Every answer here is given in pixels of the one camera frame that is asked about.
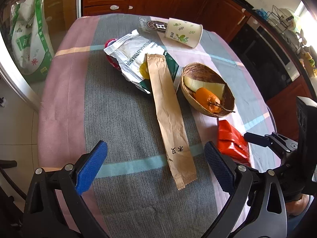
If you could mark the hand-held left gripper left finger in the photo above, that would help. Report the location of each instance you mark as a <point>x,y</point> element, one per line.
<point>90,168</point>

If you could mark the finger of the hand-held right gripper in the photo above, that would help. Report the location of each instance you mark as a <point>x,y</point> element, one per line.
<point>257,139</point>

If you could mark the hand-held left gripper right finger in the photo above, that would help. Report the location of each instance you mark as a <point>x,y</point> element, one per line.
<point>219,168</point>

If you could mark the small orange-red snack packet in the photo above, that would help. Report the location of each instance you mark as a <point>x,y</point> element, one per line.
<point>230,141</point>

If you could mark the brown paper sleeve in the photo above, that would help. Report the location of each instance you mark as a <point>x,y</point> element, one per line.
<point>171,129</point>

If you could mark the red rimmed plastic lid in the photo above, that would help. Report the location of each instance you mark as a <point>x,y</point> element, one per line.
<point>112,62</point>

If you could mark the floral print paper cup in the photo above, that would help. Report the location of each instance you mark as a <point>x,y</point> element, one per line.
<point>183,32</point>

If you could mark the brown hollow melon rind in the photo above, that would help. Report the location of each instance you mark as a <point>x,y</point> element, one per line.
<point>223,104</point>

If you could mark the pink grey checked tablecloth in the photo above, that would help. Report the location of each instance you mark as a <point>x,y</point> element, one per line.
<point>118,119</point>

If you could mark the orange mandarin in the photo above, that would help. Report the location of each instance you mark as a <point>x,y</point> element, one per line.
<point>206,99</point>

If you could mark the pale melon slice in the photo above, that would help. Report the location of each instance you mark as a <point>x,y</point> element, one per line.
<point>210,86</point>

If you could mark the black built-in oven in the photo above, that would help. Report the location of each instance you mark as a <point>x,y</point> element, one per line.
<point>265,57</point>

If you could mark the glass sliding door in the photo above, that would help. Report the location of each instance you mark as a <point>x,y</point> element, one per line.
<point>22,89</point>

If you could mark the white green snack packet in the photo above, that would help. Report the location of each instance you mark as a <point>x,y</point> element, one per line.
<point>131,59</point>

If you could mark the green white sack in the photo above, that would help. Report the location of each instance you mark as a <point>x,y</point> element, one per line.
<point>29,47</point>

